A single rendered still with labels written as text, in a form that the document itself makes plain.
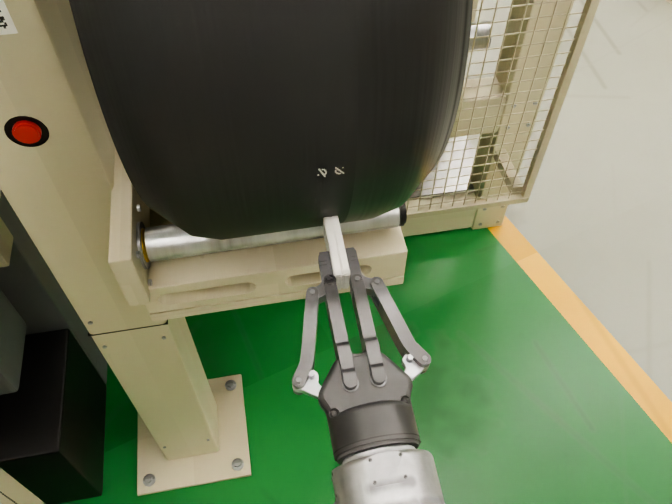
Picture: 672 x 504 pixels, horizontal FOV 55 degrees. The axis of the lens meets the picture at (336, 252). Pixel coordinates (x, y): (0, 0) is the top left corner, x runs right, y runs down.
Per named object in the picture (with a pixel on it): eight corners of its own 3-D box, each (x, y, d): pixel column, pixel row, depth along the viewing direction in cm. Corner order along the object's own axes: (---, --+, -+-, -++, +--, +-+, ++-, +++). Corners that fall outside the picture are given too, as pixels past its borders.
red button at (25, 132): (17, 146, 73) (7, 126, 70) (19, 135, 74) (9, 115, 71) (45, 143, 73) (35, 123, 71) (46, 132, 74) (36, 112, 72)
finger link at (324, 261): (338, 302, 62) (307, 307, 62) (329, 257, 64) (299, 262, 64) (338, 296, 61) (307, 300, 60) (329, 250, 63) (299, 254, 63)
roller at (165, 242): (134, 222, 81) (142, 240, 85) (135, 252, 79) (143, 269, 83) (401, 186, 85) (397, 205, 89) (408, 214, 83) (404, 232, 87)
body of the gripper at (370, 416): (434, 438, 51) (407, 332, 56) (330, 457, 50) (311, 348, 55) (421, 458, 58) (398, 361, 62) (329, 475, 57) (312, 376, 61)
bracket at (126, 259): (128, 307, 82) (107, 262, 75) (132, 106, 106) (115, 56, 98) (155, 303, 83) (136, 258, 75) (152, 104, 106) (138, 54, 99)
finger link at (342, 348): (359, 398, 59) (344, 402, 58) (334, 291, 64) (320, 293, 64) (361, 385, 55) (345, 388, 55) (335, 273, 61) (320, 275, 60)
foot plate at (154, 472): (138, 496, 151) (135, 493, 149) (138, 392, 167) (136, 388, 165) (251, 475, 154) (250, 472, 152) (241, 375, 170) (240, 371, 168)
